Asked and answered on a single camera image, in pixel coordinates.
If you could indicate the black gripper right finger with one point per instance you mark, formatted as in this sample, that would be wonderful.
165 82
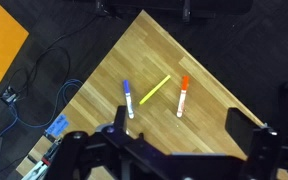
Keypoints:
243 131

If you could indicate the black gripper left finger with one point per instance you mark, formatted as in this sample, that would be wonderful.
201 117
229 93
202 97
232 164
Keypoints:
120 122

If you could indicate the yellow pen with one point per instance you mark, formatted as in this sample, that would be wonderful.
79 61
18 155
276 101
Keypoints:
154 90

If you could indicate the blue and white marker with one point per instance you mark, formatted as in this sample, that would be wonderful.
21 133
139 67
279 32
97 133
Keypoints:
128 99

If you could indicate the blue paper label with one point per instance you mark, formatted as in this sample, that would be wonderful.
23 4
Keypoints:
58 126

